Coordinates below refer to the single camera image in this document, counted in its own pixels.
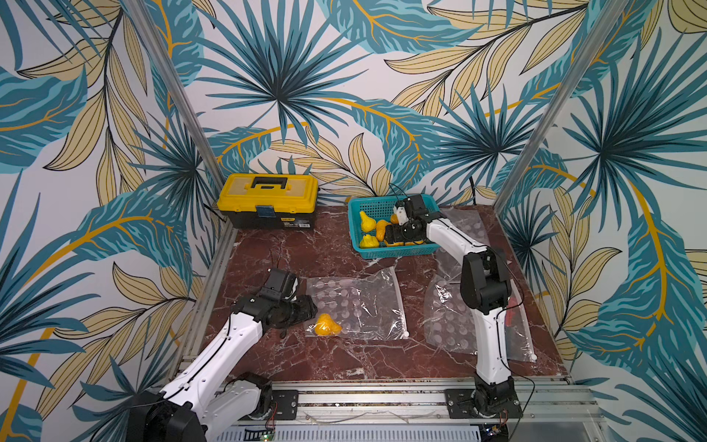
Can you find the yellow pear long neck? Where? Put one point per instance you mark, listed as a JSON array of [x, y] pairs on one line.
[[368, 224]]

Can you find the orange pear from bag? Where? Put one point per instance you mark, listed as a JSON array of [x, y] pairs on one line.
[[381, 227]]

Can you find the dotted zip-top bag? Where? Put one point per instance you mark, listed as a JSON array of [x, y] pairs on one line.
[[368, 308], [448, 323]]

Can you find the orange fruits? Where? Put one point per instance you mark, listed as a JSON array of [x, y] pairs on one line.
[[326, 326]]

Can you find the clear zip-top bag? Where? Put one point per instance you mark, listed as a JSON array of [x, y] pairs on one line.
[[469, 222]]

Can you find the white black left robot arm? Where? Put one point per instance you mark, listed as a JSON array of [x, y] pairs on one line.
[[221, 353]]

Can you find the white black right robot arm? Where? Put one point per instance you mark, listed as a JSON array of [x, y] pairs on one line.
[[485, 288]]

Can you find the teal plastic basket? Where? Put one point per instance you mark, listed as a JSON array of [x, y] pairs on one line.
[[382, 208]]

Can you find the yellow black toolbox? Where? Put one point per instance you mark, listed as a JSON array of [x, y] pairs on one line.
[[269, 201]]

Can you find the red black pipe wrench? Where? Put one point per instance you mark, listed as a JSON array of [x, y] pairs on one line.
[[514, 315]]

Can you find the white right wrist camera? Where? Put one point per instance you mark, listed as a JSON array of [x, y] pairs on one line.
[[402, 213]]

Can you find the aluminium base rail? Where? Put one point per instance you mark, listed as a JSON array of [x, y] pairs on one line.
[[422, 410]]

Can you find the left aluminium frame post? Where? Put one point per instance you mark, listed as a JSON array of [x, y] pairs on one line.
[[148, 32]]

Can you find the aluminium frame post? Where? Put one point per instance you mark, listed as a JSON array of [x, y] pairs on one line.
[[586, 54], [148, 32]]

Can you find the right aluminium frame post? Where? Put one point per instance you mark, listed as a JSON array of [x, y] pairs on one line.
[[586, 54]]

